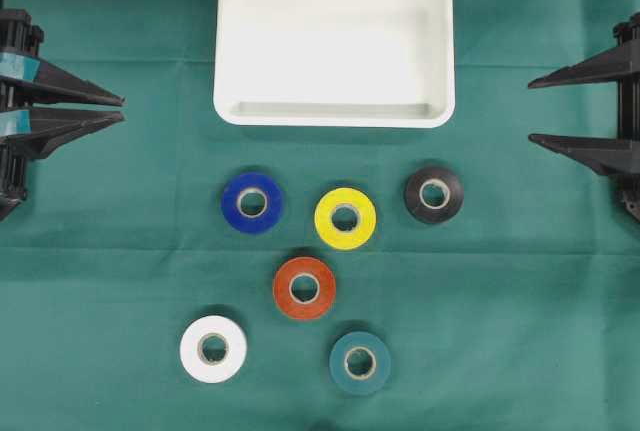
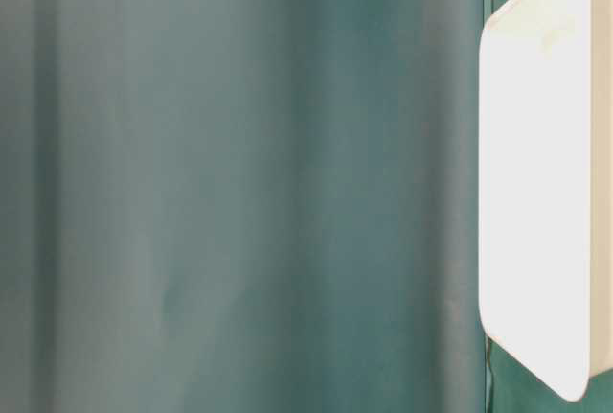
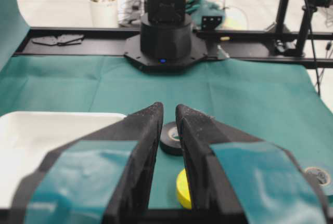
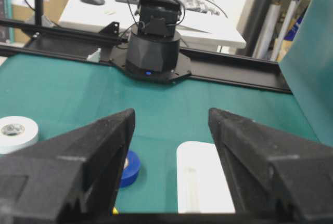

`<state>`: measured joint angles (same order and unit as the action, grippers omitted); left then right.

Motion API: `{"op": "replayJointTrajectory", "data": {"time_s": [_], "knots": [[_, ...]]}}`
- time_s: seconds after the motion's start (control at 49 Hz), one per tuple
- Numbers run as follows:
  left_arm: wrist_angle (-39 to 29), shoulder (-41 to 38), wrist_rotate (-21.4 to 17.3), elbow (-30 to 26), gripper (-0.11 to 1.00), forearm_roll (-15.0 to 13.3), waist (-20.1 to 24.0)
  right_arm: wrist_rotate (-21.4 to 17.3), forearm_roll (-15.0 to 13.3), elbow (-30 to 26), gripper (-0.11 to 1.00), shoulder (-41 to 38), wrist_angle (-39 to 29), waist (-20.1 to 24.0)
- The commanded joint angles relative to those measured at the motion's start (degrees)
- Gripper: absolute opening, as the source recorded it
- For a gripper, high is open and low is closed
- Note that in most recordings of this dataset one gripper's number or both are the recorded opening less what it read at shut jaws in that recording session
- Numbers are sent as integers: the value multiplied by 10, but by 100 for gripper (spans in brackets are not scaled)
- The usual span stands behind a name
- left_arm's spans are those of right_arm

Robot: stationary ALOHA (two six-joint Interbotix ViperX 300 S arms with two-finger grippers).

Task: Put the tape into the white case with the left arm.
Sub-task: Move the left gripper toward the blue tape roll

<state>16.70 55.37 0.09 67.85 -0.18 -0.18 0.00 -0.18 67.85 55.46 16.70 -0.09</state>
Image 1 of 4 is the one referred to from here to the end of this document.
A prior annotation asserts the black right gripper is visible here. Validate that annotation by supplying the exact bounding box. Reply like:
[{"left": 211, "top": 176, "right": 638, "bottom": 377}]
[{"left": 528, "top": 13, "right": 639, "bottom": 221}]

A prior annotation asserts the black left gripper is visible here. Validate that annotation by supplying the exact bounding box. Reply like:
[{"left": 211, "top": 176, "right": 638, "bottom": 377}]
[{"left": 1, "top": 9, "right": 124, "bottom": 218}]

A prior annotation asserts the blue tape roll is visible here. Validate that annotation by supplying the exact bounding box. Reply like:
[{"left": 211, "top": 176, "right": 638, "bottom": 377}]
[{"left": 221, "top": 172, "right": 284, "bottom": 234}]

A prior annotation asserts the yellow tape roll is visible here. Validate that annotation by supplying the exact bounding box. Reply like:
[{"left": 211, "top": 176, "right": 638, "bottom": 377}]
[{"left": 314, "top": 187, "right": 377, "bottom": 250}]

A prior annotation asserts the white tape roll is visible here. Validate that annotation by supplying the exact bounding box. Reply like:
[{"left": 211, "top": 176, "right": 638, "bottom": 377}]
[{"left": 179, "top": 315, "right": 248, "bottom": 384}]

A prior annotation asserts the green tape roll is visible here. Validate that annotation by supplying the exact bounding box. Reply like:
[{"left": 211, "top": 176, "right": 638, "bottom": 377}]
[{"left": 329, "top": 331, "right": 392, "bottom": 396}]

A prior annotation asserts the black tape roll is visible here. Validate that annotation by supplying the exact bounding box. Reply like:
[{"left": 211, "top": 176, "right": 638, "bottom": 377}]
[{"left": 404, "top": 166, "right": 464, "bottom": 224}]

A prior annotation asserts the white rectangular plastic case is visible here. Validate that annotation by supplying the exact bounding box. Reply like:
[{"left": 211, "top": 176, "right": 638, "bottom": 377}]
[{"left": 213, "top": 0, "right": 456, "bottom": 129}]

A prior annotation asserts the red tape roll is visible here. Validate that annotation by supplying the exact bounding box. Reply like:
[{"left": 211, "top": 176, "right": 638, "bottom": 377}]
[{"left": 272, "top": 257, "right": 336, "bottom": 321}]

